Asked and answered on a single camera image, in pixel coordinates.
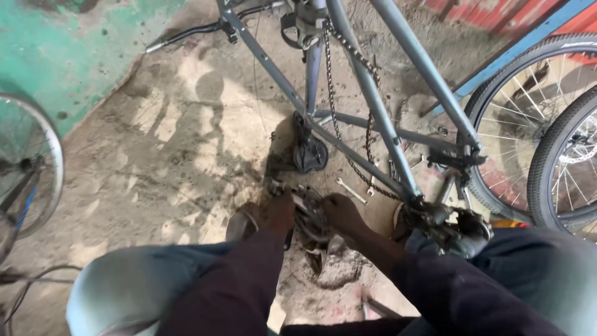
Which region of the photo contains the black cable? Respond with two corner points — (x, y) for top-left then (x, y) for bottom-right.
(0, 264), (84, 327)

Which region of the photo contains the rusty bicycle chain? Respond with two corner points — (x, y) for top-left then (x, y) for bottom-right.
(322, 19), (403, 201)

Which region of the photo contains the person's brown left shoe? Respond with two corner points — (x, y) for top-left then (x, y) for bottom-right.
(225, 202), (267, 243)

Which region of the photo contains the small silver wrench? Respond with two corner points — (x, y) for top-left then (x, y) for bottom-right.
(366, 161), (381, 197)

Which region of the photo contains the blue metal beam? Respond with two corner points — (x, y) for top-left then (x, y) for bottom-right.
(422, 0), (597, 118)

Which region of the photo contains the black brake caliper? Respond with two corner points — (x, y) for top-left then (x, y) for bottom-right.
(426, 147), (488, 184)

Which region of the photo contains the person's right leg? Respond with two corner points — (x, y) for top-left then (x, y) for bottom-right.
(405, 227), (597, 336)

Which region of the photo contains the silver rim bicycle wheel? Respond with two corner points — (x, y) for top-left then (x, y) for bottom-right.
(0, 92), (65, 264)

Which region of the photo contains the red corrugated metal sheet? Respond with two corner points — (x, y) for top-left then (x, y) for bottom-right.
(422, 0), (597, 66)

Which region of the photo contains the person's leg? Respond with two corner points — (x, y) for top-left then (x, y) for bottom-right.
(405, 227), (597, 336)
(65, 240), (280, 336)

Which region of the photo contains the knobbly black tyre bicycle wheel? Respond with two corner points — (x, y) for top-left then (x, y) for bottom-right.
(527, 85), (597, 243)

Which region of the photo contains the grey bicycle frame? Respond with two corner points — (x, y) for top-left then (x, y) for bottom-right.
(215, 0), (488, 202)

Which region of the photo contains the greasy bicycle derailleur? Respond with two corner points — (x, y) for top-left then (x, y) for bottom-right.
(403, 201), (495, 259)

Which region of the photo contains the person's brown right shoe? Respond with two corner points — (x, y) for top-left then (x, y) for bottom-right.
(391, 202), (413, 244)

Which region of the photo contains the person's left leg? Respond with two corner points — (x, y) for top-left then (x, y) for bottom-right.
(65, 240), (280, 336)

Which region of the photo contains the black bicycle crankset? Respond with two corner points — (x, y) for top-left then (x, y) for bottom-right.
(269, 180), (337, 276)

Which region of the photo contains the person's left hand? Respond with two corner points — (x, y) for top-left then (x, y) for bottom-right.
(263, 189), (297, 237)

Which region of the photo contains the person's brown shoe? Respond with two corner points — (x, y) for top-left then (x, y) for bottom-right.
(225, 202), (267, 243)
(391, 202), (413, 244)

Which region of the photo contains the black bicycle handlebar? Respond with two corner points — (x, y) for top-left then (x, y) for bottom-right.
(145, 4), (276, 54)

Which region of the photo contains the person's right hand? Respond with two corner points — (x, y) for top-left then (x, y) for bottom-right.
(322, 193), (370, 239)

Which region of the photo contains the black bicycle saddle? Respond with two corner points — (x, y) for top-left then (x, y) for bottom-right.
(292, 111), (329, 174)

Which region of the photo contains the silver open-end wrench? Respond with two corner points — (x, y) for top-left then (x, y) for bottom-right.
(336, 177), (369, 206)

